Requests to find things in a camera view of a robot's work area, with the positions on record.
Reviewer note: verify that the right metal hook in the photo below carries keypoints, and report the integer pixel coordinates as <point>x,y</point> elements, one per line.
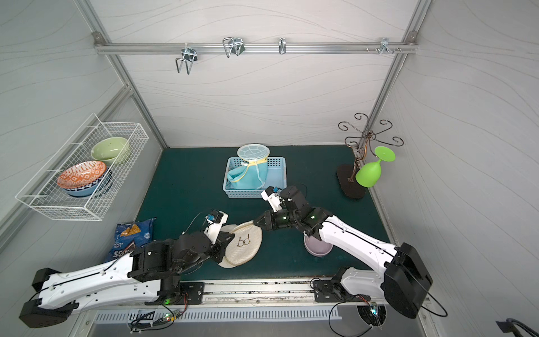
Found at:
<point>384,48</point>

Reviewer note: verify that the metal clip hook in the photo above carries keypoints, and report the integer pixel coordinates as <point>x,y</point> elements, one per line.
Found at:
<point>233,45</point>

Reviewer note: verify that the double metal hook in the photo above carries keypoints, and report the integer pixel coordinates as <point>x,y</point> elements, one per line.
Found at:
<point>186,60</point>

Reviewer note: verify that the light blue plastic basket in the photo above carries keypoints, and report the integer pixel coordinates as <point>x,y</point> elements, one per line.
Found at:
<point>276,178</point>

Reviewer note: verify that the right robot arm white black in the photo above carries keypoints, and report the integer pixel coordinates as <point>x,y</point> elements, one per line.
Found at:
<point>399,273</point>

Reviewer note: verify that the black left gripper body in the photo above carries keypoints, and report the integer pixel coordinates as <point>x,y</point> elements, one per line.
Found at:
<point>217,248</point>

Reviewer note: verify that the blue bowl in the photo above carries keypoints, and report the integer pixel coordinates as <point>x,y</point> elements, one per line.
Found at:
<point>85,190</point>

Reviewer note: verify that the aluminium top rail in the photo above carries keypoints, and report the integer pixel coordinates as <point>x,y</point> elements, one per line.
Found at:
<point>270,48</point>

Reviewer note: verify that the white cable duct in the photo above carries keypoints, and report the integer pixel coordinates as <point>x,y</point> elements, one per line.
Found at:
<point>237,314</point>

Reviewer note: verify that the small metal hook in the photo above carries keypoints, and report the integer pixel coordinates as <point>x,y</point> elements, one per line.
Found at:
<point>282,46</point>

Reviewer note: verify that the green plastic wine glass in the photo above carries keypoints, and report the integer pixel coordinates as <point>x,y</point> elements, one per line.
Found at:
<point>371,172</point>

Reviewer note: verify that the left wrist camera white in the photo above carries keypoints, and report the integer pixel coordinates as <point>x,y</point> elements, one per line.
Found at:
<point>216,219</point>

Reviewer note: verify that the copper wire glass stand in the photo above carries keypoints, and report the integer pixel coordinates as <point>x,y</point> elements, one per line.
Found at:
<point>361,145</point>

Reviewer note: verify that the orange patterned bowl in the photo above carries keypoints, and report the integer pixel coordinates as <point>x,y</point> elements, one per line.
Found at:
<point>81,174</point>

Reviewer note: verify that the white wire wall basket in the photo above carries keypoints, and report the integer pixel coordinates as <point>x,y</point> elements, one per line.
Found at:
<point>42,193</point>

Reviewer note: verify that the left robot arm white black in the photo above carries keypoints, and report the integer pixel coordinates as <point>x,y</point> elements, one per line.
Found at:
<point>149,275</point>

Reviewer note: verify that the green ceramic bowl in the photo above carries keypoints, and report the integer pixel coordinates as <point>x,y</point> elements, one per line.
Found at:
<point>114,150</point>

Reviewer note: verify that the lilac bowl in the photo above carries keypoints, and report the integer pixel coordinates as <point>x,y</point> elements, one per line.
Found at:
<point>317,247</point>

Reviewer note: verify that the teal mesh laundry bag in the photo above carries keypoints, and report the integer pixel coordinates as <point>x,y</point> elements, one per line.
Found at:
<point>253,170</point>

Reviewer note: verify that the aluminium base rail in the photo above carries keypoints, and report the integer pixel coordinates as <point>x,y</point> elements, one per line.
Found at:
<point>210,293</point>

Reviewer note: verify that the cream mesh laundry bag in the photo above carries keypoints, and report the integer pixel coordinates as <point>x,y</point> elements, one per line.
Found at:
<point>245,244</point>

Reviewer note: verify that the blue Doritos chip bag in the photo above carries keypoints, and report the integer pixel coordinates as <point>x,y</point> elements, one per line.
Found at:
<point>129,236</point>

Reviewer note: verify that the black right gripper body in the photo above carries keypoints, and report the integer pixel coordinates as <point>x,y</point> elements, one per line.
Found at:
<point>269,219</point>

